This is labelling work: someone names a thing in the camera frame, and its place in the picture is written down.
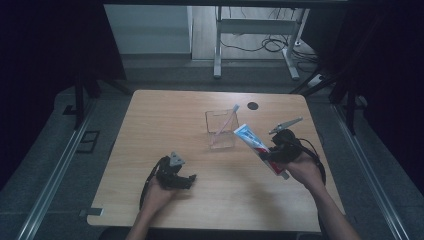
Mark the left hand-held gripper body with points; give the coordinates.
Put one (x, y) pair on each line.
(170, 173)

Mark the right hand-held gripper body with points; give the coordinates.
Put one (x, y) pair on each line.
(286, 146)

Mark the blue and red toothpaste tube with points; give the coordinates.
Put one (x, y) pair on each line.
(253, 143)

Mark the clear plastic container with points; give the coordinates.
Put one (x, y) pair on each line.
(220, 131)

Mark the pink toothbrush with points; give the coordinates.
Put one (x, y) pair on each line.
(227, 120)

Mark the person's left hand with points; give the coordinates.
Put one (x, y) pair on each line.
(158, 196)

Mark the person's right hand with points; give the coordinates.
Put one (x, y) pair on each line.
(306, 171)

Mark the black round table grommet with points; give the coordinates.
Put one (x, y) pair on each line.
(252, 106)

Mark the white power strip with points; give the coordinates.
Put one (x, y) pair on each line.
(315, 80)

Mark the black metal stand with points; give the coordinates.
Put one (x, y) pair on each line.
(350, 110)
(79, 100)

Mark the grey tape strip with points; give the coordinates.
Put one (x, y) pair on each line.
(90, 212)

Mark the small black tape patch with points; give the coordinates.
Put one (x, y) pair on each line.
(69, 110)

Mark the dark curtain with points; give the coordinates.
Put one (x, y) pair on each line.
(390, 66)
(40, 66)

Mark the white cabinet panel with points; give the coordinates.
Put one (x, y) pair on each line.
(146, 30)

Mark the grey metal floor rail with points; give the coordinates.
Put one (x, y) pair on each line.
(370, 173)
(53, 180)

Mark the white metal desk frame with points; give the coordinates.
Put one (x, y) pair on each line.
(256, 26)

